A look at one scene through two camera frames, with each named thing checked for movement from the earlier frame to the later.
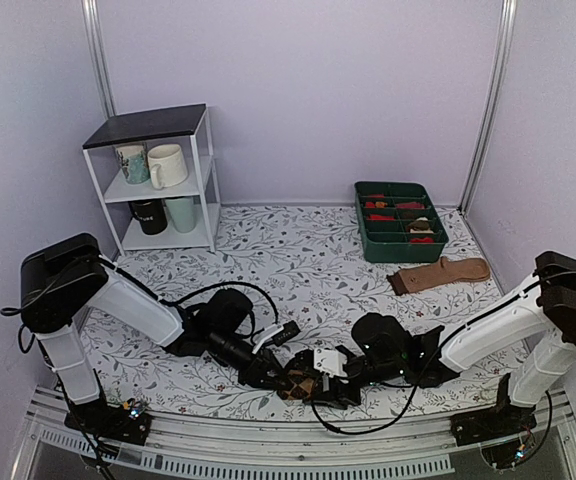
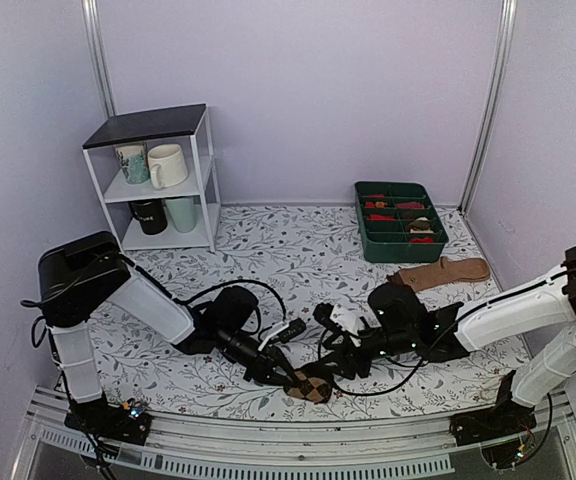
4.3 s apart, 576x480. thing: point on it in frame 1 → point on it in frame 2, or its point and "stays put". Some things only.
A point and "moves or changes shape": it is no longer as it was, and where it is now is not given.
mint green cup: [182, 211] stays put
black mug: [151, 214] stays put
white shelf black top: [156, 180] stays put
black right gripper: [338, 397] → [348, 360]
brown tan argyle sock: [300, 386] moves or changes shape
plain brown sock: [445, 271] stays put
